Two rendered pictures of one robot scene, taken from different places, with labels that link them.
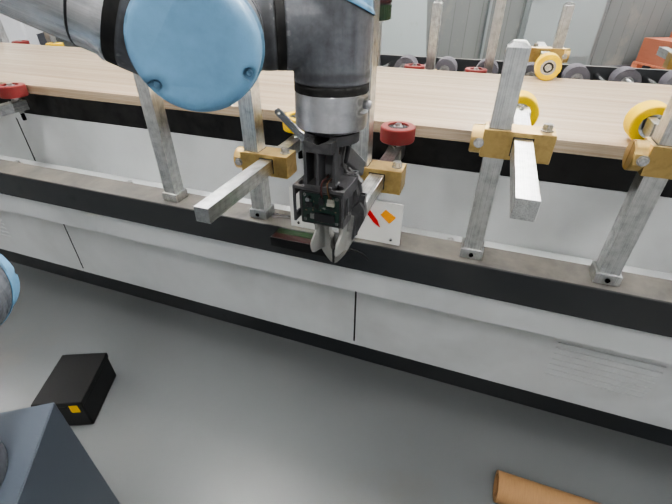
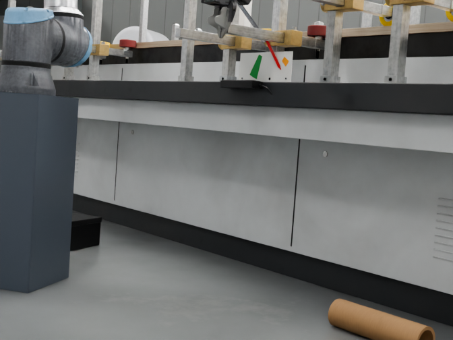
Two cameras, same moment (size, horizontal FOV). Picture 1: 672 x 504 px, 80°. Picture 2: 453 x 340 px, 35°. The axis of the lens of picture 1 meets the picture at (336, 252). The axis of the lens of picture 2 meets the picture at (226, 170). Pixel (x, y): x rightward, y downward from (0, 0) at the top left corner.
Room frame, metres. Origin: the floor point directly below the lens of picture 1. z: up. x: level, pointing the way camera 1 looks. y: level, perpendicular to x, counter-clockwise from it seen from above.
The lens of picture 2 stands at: (-1.39, -1.17, 0.57)
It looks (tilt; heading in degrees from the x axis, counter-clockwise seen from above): 4 degrees down; 31
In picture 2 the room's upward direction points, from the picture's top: 4 degrees clockwise
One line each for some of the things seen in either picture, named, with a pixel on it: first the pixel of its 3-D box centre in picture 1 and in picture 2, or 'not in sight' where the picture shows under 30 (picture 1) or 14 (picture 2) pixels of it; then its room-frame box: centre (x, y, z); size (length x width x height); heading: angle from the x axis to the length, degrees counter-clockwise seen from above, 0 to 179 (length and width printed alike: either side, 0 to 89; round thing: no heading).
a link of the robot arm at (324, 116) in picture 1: (334, 111); not in sight; (0.51, 0.00, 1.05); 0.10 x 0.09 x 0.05; 70
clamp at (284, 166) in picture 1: (265, 160); (234, 42); (0.86, 0.16, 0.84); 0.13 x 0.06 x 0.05; 70
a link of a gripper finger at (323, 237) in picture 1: (320, 239); (215, 22); (0.51, 0.02, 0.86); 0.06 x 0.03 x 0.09; 160
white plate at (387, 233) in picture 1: (343, 216); (264, 67); (0.77, -0.02, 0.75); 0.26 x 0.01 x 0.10; 70
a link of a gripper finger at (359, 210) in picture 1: (349, 210); (229, 7); (0.51, -0.02, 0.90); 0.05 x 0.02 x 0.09; 70
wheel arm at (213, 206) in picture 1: (262, 170); (228, 41); (0.82, 0.16, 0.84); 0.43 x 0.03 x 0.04; 160
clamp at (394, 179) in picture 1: (371, 174); (283, 39); (0.78, -0.07, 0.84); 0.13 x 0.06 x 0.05; 70
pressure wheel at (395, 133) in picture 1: (396, 148); (318, 42); (0.92, -0.14, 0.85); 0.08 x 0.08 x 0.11
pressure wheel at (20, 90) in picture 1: (17, 102); (127, 51); (1.34, 1.03, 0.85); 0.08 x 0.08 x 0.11
